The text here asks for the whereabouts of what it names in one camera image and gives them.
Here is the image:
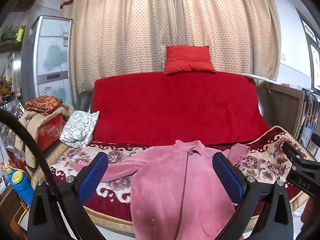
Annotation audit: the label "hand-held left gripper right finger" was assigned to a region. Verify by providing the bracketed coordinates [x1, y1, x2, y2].
[212, 152, 294, 240]

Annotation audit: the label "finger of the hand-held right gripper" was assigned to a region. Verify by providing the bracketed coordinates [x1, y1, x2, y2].
[282, 142, 320, 171]

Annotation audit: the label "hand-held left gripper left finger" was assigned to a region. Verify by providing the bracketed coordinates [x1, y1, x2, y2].
[27, 152, 109, 240]

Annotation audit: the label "pink fleece jacket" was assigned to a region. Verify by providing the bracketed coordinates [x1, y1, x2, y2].
[69, 140, 250, 240]

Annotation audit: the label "floral plush blanket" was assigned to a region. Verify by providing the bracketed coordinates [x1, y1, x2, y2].
[49, 125, 316, 227]

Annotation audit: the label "white patterned folded cloth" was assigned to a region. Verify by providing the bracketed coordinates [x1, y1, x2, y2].
[59, 110, 100, 148]

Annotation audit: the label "brown wooden board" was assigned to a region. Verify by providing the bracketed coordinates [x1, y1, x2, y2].
[257, 82, 305, 140]

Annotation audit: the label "red gift box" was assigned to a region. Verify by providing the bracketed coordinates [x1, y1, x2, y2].
[36, 114, 66, 152]

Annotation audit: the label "blue bottle with yellow cap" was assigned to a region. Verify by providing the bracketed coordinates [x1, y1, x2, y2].
[5, 165, 35, 207]

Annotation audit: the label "beige coat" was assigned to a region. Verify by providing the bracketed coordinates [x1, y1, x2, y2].
[15, 104, 75, 168]

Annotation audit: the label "orange patterned folded cloth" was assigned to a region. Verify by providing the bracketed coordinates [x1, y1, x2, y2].
[25, 95, 64, 117]

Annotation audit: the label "red sofa blanket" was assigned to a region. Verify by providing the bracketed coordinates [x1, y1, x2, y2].
[90, 71, 271, 146]

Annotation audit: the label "red pillow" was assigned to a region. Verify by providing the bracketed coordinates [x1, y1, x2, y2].
[163, 45, 217, 75]

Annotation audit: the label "orange artificial flowers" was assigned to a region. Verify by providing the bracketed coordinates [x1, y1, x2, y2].
[0, 75, 16, 97]

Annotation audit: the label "white standing air conditioner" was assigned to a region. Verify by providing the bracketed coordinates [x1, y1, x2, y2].
[21, 15, 73, 105]

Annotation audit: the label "beige dotted curtain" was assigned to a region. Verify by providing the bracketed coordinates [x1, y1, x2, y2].
[59, 0, 282, 105]

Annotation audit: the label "yellow green bottle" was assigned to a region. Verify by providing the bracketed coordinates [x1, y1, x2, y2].
[16, 25, 26, 42]

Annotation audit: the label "black braided cable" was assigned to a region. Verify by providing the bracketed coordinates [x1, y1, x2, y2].
[0, 109, 66, 230]

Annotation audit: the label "framed wall picture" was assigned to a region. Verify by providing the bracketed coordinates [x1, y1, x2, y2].
[296, 7, 320, 93]

